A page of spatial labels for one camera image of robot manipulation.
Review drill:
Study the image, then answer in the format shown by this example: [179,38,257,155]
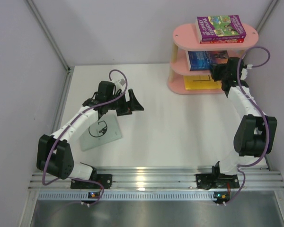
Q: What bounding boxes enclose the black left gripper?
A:
[106,89,143,116]

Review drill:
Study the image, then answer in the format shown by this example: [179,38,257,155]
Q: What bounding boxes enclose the grey-green file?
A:
[79,115,122,151]

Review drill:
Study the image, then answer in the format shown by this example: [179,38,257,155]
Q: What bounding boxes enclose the blue Jane Eyre book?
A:
[186,50,229,71]

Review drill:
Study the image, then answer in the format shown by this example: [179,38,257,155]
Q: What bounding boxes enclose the red 13-Storey Treehouse book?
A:
[199,38,245,44]

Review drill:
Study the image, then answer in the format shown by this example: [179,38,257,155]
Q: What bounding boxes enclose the yellow hangman book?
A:
[183,74,222,90]

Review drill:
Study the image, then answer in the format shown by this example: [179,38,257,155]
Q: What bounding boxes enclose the purple 117-Storey Treehouse book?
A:
[195,15,247,42]

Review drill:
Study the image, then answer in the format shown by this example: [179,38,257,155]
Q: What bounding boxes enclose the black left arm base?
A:
[71,169,113,189]

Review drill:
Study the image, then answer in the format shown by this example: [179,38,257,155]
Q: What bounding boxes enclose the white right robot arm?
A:
[210,57,277,188]

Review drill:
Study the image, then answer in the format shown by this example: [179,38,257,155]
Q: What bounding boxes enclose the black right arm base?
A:
[195,162,240,190]

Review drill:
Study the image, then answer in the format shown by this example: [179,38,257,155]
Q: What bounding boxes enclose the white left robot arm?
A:
[36,79,144,188]

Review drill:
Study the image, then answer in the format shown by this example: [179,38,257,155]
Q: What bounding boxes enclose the pink three-tier shelf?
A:
[168,23,259,95]

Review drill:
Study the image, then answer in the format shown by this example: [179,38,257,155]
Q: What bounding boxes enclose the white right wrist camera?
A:
[240,64,253,80]

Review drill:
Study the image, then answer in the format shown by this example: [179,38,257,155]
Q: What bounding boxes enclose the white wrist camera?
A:
[112,79,126,87]
[240,64,253,80]

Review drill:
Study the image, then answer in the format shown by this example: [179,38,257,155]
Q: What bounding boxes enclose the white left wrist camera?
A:
[112,79,126,87]

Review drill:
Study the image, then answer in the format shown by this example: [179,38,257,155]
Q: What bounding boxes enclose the aluminium mounting rail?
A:
[28,166,284,190]

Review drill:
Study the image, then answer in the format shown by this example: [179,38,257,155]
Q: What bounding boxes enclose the perforated grey cable duct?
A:
[38,191,227,201]

